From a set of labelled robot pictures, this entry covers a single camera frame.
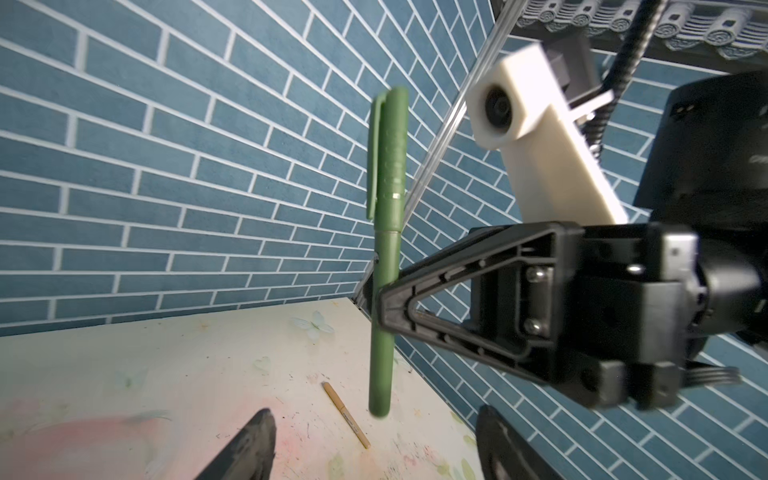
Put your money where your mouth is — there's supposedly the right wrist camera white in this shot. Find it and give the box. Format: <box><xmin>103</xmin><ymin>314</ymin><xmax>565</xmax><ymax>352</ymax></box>
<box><xmin>466</xmin><ymin>44</ymin><xmax>628</xmax><ymax>226</ymax></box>

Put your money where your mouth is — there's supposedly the green pen cap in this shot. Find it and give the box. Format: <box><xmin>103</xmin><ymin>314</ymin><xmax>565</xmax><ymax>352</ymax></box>
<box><xmin>367</xmin><ymin>86</ymin><xmax>409</xmax><ymax>232</ymax></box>

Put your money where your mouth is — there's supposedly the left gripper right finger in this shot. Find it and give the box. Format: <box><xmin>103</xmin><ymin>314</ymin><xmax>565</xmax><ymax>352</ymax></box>
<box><xmin>475</xmin><ymin>405</ymin><xmax>563</xmax><ymax>480</ymax></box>

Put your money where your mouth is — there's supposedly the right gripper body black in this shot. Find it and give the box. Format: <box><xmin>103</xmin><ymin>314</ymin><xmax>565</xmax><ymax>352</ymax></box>
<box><xmin>557</xmin><ymin>71</ymin><xmax>767</xmax><ymax>410</ymax></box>

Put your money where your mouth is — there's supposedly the tan pen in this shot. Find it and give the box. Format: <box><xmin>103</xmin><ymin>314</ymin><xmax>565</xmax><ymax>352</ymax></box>
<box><xmin>322</xmin><ymin>381</ymin><xmax>371</xmax><ymax>449</ymax></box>

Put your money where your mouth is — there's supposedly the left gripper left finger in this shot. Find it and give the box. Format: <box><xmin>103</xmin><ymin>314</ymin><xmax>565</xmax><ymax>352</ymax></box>
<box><xmin>196</xmin><ymin>408</ymin><xmax>277</xmax><ymax>480</ymax></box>

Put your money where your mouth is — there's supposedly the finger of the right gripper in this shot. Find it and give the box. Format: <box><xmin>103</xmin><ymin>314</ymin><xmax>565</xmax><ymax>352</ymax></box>
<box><xmin>376</xmin><ymin>222</ymin><xmax>585</xmax><ymax>384</ymax></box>

